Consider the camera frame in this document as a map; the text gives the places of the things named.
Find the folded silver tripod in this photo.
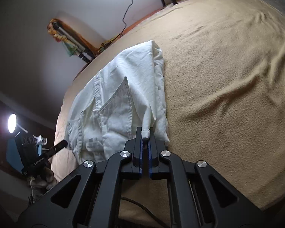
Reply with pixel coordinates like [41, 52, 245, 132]
[51, 21, 95, 63]

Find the white shirt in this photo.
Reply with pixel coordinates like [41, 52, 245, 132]
[65, 40, 169, 163]

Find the white clip desk lamp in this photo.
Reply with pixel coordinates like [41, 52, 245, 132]
[7, 113, 48, 146]

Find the beige bed blanket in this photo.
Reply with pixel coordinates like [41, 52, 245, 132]
[50, 0, 285, 226]

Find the colourful orange cloth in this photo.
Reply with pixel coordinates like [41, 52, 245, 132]
[47, 19, 116, 59]

